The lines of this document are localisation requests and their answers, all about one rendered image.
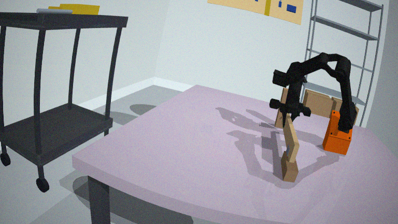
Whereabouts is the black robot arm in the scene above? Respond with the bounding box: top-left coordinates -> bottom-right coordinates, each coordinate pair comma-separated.
272,52 -> 357,134

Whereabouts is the long wooden rail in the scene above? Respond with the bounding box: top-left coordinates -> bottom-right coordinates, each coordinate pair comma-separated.
281,113 -> 300,163

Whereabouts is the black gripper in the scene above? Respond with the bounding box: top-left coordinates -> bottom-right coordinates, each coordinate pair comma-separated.
269,89 -> 311,128

